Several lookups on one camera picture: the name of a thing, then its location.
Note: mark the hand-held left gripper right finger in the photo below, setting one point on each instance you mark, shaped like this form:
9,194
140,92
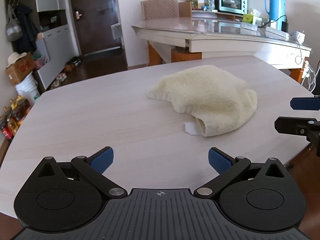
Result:
219,161

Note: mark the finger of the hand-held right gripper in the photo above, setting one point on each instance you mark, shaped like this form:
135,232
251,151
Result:
290,125
303,103

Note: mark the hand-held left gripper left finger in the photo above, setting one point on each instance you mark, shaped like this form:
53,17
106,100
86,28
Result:
102,160

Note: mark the cream towel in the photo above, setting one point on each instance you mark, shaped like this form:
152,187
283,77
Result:
210,95

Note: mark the white round power socket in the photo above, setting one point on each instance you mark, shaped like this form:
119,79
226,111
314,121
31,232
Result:
297,36

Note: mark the white power strip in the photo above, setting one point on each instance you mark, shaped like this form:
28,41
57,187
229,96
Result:
276,33

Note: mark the black power adapter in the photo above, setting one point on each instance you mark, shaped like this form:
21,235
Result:
285,27

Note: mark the clear plastic package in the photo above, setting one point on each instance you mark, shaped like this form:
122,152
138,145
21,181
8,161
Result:
250,26

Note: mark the cluster of drink bottles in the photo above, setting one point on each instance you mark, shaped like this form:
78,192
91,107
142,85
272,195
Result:
15,116

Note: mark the row of shoes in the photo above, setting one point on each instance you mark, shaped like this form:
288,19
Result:
66,68

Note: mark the blue thermos flask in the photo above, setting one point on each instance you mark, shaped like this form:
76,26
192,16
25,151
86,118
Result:
276,7

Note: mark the white glass-top dining table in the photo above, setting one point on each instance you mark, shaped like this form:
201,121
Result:
225,41

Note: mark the green tissue box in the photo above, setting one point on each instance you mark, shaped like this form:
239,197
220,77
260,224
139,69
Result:
250,18

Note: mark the white plastic bucket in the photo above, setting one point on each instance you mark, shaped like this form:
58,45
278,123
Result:
26,88

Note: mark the colourful plastic bags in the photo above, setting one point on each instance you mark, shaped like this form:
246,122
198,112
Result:
41,60

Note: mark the wooden riser shelf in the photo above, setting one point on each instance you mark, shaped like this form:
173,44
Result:
225,15

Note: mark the cardboard box with red print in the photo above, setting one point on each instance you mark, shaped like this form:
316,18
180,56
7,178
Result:
21,72

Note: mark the teal toaster oven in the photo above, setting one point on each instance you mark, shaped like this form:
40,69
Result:
230,1

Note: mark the straw hat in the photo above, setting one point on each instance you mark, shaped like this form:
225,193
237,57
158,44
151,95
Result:
16,58

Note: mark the small blue white object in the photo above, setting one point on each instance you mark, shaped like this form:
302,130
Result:
205,8

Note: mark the red white snack bag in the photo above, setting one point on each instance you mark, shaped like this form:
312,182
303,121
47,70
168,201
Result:
210,2

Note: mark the dark wooden door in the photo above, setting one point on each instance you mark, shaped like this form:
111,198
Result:
95,17

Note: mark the orange-lid glass jar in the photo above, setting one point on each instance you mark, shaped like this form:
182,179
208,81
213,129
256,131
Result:
192,2

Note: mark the dark hanging jacket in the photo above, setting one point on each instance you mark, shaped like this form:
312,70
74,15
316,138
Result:
26,30

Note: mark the plain brown cardboard box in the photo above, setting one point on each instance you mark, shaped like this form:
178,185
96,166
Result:
185,9

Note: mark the grey hanging bag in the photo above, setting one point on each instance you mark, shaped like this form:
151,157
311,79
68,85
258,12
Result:
12,28

